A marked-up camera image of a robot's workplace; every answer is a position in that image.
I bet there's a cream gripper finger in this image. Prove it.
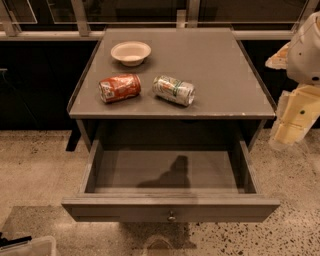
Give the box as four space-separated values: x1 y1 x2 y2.
265 43 289 70
269 84 320 150

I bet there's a silver green 7up can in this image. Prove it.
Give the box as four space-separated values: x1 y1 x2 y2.
152 75 195 106

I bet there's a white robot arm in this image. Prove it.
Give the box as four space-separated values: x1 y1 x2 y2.
265 12 320 150

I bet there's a grey cabinet with top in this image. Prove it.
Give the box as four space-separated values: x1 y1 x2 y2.
68 28 275 147

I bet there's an orange soda can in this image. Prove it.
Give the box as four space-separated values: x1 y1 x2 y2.
99 74 141 103

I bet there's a brass drawer knob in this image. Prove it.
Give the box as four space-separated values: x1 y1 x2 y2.
167 211 176 223

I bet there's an open grey top drawer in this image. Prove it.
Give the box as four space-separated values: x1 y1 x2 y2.
62 141 280 223

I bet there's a white paper bowl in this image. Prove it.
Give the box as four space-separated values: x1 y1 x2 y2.
111 41 151 67

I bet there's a clear plastic bin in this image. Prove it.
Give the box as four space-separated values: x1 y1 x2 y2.
0 236 60 256

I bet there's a black object on bin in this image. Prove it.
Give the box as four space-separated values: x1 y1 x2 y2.
0 232 32 248

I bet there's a metal window frame railing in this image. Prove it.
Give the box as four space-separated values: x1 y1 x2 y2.
0 0 319 41

